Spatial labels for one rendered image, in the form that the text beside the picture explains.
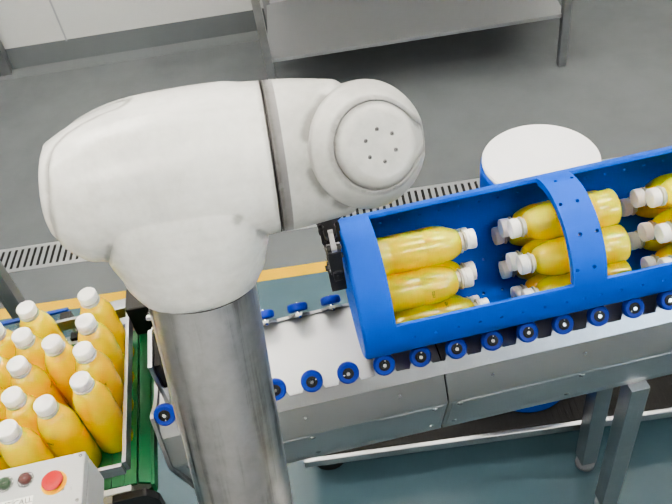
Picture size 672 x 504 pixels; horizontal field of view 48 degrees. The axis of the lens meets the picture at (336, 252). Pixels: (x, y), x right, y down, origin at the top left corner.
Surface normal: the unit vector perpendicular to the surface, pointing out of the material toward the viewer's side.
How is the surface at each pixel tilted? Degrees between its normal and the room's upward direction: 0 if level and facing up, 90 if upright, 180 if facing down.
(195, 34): 76
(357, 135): 60
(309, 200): 90
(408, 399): 71
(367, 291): 46
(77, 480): 0
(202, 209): 82
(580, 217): 28
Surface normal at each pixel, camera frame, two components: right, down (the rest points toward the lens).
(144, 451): 0.38, -0.72
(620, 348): 0.13, 0.40
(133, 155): -0.02, -0.14
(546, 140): -0.13, -0.70
